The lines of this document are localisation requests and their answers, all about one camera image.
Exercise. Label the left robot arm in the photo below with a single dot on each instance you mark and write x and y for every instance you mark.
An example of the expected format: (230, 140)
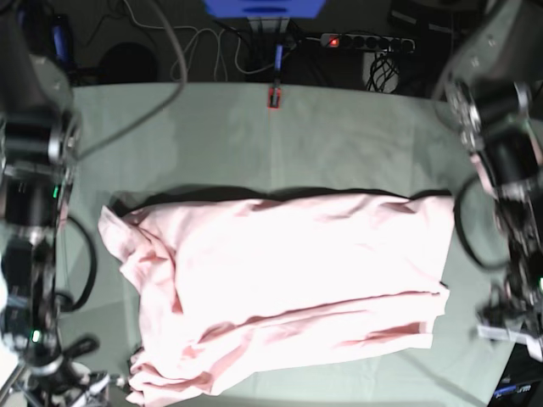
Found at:
(489, 85)

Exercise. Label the black power strip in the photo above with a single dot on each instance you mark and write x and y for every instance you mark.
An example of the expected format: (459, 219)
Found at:
(368, 43)

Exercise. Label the centre red black clamp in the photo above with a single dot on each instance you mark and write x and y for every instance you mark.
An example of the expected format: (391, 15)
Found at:
(274, 97)

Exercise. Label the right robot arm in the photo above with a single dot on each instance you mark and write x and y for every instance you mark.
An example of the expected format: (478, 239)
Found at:
(40, 130)

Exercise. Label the grey-green table cloth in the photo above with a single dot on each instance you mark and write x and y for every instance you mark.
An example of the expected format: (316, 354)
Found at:
(223, 134)

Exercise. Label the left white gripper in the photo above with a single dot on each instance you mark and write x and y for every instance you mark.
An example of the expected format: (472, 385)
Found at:
(510, 318)

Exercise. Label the pink t-shirt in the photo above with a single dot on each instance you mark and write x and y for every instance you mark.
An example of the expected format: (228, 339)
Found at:
(232, 288)

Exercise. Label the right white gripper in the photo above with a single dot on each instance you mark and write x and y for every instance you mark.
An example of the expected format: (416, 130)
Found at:
(57, 380)

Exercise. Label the blue box on stand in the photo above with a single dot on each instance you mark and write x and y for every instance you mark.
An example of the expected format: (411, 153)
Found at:
(232, 9)

